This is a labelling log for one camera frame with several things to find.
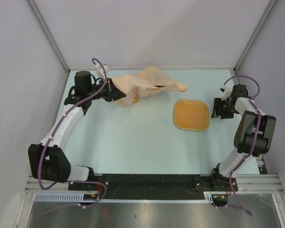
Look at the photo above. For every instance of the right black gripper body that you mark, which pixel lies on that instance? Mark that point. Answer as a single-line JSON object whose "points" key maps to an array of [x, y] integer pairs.
{"points": [[224, 109]]}

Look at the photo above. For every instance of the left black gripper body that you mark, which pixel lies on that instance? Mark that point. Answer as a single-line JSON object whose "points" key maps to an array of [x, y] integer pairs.
{"points": [[108, 96]]}

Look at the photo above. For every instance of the woven bamboo tray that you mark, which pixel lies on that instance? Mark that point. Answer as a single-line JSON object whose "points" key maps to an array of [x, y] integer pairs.
{"points": [[191, 115]]}

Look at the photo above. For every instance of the translucent orange plastic bag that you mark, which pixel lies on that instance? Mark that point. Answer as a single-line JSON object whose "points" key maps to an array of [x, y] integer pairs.
{"points": [[148, 82]]}

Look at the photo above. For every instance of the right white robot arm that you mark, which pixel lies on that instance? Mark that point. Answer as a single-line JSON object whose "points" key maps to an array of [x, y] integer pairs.
{"points": [[253, 136]]}

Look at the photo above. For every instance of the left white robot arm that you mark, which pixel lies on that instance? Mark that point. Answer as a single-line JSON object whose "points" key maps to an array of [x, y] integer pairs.
{"points": [[47, 159]]}

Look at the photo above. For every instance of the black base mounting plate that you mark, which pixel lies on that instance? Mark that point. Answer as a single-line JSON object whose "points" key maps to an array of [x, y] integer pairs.
{"points": [[156, 186]]}

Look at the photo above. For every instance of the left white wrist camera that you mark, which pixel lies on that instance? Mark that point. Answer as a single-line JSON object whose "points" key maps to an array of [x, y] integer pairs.
{"points": [[100, 72]]}

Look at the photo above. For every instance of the white slotted cable duct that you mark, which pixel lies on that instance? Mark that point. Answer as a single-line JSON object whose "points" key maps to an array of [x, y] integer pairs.
{"points": [[89, 198]]}

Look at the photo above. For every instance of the aluminium frame rail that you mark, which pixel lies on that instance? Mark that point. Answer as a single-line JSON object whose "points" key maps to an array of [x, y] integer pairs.
{"points": [[262, 183]]}

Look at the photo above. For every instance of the left aluminium corner post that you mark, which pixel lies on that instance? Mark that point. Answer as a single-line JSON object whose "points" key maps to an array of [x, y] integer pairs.
{"points": [[48, 35]]}

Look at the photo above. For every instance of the aluminium corner post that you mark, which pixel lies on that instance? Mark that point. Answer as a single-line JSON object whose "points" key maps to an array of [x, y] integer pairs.
{"points": [[48, 35], [257, 30]]}

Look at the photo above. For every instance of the right aluminium corner post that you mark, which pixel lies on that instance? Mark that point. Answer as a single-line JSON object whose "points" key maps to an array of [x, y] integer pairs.
{"points": [[257, 30]]}

